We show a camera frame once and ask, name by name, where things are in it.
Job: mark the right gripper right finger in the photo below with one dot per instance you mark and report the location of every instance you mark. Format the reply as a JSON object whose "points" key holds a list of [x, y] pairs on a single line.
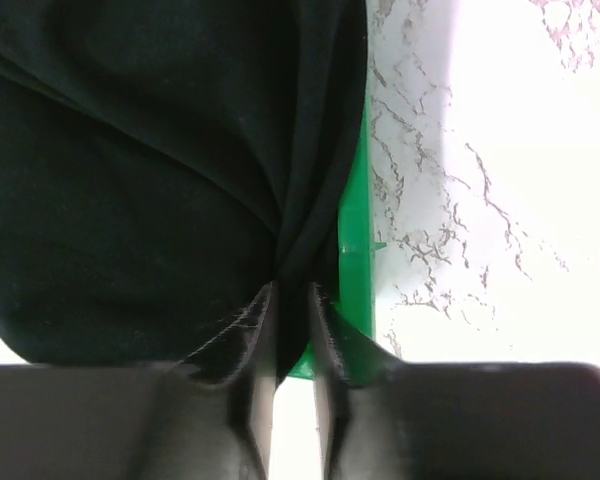
{"points": [[383, 418]]}

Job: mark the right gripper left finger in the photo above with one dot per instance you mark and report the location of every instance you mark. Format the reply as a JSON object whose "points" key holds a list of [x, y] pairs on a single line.
{"points": [[206, 417]]}

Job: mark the black t shirt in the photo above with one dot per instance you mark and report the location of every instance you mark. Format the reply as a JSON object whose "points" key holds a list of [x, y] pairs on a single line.
{"points": [[161, 162]]}

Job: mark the green plastic bin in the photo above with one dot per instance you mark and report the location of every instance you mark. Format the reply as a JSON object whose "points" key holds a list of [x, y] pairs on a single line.
{"points": [[355, 300]]}

